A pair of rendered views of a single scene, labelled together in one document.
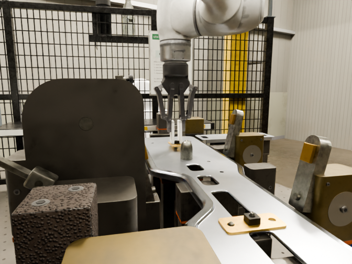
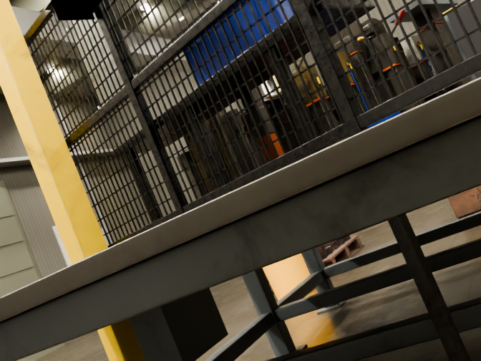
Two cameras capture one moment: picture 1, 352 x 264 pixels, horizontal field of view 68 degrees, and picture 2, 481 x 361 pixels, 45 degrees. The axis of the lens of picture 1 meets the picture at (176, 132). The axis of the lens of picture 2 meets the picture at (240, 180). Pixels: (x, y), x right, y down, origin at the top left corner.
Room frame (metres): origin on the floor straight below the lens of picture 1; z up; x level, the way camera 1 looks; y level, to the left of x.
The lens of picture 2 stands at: (2.06, 1.58, 0.65)
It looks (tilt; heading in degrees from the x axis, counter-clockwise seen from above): 4 degrees up; 237
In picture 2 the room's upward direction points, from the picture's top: 23 degrees counter-clockwise
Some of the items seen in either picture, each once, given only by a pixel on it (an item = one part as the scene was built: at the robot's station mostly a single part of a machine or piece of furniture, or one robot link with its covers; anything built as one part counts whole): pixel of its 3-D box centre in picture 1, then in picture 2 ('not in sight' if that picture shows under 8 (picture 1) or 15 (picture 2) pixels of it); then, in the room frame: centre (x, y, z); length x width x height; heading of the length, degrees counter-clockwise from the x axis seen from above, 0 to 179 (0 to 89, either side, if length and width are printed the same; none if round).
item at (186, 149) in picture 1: (186, 152); not in sight; (0.66, -0.03, 1.02); 0.03 x 0.03 x 0.07
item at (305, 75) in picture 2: not in sight; (327, 115); (0.74, 0.18, 0.87); 0.10 x 0.07 x 0.35; 103
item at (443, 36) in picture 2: not in sight; (448, 63); (0.03, 0.17, 0.92); 0.10 x 0.08 x 0.45; 13
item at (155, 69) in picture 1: (171, 64); (101, 51); (1.34, 0.02, 1.30); 0.23 x 0.02 x 0.31; 103
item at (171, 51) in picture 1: (175, 53); not in sight; (0.78, 0.00, 1.28); 0.09 x 0.09 x 0.06
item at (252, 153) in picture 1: (248, 188); not in sight; (0.77, -0.23, 0.87); 0.12 x 0.07 x 0.35; 103
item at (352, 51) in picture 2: not in sight; (368, 92); (0.50, 0.16, 0.91); 0.07 x 0.05 x 0.42; 103
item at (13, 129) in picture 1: (111, 125); (225, 89); (1.16, 0.29, 1.01); 0.90 x 0.22 x 0.03; 103
